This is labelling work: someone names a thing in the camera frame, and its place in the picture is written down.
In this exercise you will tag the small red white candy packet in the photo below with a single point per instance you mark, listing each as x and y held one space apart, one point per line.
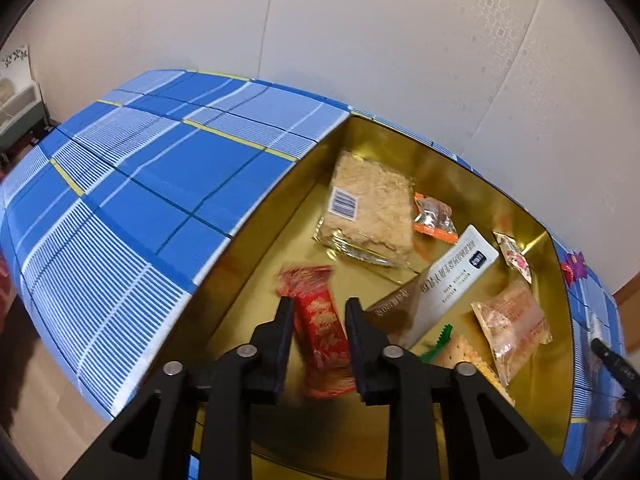
515 257

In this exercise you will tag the grey-green cabinet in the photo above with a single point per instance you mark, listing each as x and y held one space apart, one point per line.
20 115

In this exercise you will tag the gold-lined brown box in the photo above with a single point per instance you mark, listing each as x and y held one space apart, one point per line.
280 240

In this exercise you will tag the green cracker packet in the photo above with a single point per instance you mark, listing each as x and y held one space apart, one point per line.
465 355

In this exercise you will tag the clear orange floss packet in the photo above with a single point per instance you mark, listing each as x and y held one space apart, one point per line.
510 320

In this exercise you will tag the purple snack packet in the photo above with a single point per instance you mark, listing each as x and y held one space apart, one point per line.
572 267

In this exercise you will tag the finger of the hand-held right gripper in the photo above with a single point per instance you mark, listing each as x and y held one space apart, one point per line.
617 362

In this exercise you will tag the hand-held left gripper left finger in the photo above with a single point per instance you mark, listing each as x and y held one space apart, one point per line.
281 360

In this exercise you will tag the clear floss cake packet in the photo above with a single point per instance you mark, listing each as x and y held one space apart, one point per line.
370 215

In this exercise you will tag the blue plaid bedsheet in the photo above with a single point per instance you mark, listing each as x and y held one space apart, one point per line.
125 185

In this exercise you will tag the small orange snack packet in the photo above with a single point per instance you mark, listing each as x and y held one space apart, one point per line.
435 217

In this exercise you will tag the long white snack packet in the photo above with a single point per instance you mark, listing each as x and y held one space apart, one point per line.
450 280

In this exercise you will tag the red gold snack packet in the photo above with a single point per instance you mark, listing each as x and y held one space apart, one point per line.
320 330

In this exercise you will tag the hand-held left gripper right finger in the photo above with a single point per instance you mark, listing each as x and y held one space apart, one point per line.
362 360

